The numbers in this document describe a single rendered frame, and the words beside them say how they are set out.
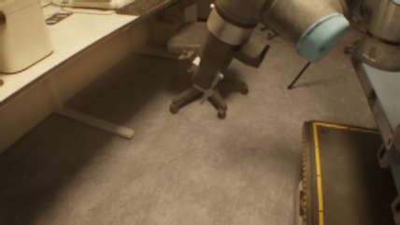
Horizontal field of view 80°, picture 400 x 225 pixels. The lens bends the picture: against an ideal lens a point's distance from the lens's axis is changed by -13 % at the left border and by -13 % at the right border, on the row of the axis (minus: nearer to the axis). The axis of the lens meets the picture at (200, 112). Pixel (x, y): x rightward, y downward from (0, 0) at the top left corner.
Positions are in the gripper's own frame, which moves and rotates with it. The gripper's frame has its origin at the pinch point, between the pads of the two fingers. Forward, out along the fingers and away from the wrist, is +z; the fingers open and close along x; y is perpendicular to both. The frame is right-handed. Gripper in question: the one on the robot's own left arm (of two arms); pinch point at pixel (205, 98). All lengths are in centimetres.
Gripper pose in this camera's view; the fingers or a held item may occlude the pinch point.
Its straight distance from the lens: 68.7
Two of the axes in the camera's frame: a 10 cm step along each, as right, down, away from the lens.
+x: -4.1, 6.5, -6.4
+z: -3.1, 5.6, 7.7
